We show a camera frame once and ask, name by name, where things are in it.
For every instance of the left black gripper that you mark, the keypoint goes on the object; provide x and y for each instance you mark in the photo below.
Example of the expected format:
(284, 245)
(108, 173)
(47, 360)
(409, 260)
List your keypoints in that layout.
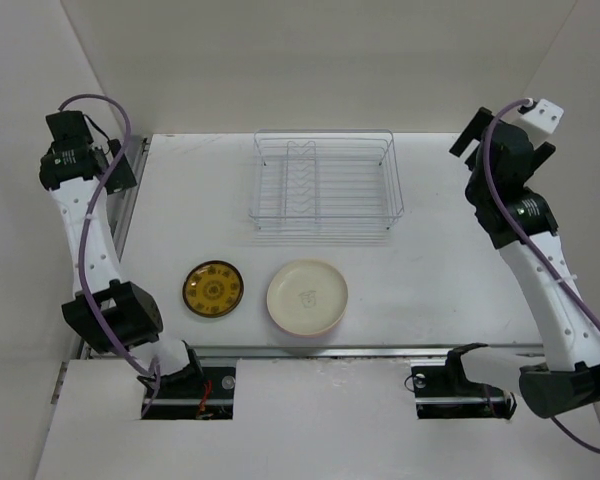
(120, 178)

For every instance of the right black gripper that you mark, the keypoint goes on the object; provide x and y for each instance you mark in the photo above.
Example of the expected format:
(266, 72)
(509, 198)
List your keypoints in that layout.
(474, 131)

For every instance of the beige plastic plate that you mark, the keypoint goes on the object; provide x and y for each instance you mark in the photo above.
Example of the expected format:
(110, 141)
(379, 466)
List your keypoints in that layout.
(308, 291)

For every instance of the pink plastic plate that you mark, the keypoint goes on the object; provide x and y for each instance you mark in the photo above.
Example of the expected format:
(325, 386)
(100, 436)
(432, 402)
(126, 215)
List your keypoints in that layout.
(306, 330)

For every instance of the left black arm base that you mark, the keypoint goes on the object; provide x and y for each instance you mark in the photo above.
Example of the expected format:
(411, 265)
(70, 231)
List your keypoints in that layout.
(203, 395)

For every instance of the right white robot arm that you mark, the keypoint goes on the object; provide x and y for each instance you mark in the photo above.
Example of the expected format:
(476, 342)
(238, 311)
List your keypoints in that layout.
(527, 240)

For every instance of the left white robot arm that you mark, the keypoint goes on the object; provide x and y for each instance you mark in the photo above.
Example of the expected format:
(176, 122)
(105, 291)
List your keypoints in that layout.
(108, 312)

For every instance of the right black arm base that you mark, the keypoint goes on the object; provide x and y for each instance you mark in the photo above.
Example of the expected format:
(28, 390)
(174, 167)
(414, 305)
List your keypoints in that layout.
(438, 397)

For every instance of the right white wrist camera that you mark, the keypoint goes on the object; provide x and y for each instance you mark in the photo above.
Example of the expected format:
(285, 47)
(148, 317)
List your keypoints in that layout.
(539, 121)

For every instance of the white wire dish rack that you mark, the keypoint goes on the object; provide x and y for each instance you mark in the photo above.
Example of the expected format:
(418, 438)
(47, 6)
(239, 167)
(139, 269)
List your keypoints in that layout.
(314, 181)

